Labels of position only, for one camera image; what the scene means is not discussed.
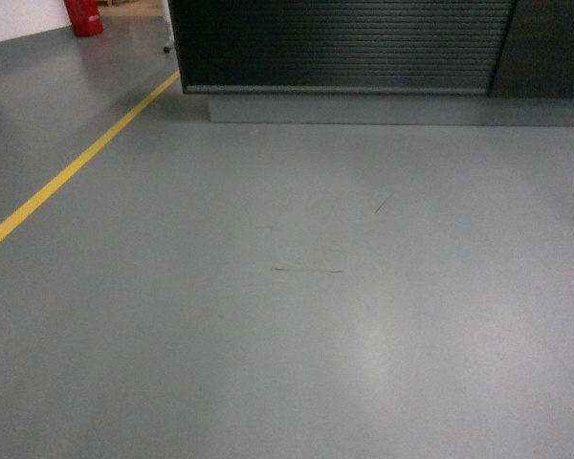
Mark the black checkout counter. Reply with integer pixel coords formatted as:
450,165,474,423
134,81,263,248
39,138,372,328
169,1,574,127

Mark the red fire extinguisher box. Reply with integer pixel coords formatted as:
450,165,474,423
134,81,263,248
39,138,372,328
64,0,103,37

